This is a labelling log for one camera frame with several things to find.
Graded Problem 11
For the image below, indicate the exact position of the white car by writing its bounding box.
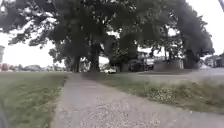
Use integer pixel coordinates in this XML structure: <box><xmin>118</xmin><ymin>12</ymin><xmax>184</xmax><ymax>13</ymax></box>
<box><xmin>103</xmin><ymin>67</ymin><xmax>118</xmax><ymax>75</ymax></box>

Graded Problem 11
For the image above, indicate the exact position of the row of trees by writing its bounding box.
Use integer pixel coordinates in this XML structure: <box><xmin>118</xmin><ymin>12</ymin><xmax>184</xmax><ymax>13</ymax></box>
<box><xmin>0</xmin><ymin>0</ymin><xmax>216</xmax><ymax>74</ymax></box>

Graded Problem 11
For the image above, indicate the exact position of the grey concrete path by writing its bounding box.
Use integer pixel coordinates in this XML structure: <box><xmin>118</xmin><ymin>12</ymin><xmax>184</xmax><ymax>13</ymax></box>
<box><xmin>49</xmin><ymin>73</ymin><xmax>224</xmax><ymax>128</ymax></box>

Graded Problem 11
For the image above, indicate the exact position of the grass strip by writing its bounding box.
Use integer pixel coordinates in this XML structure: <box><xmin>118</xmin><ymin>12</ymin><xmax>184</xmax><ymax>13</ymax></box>
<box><xmin>83</xmin><ymin>71</ymin><xmax>224</xmax><ymax>114</ymax></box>

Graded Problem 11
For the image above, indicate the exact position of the building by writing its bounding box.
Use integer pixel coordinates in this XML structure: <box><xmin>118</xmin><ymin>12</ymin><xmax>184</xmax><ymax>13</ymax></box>
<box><xmin>126</xmin><ymin>51</ymin><xmax>185</xmax><ymax>72</ymax></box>

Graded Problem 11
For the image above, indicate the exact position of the distant line of trees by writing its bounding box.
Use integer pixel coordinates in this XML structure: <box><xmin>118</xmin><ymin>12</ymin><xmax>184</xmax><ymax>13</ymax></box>
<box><xmin>0</xmin><ymin>63</ymin><xmax>66</xmax><ymax>73</ymax></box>

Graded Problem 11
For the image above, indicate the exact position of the grey asphalt road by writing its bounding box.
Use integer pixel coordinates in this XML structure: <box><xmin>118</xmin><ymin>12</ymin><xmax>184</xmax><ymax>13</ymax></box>
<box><xmin>136</xmin><ymin>67</ymin><xmax>224</xmax><ymax>84</ymax></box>

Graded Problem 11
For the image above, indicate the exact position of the grass field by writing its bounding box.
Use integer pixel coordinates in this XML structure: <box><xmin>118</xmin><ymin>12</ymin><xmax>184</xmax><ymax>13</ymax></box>
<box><xmin>0</xmin><ymin>71</ymin><xmax>69</xmax><ymax>128</ymax></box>

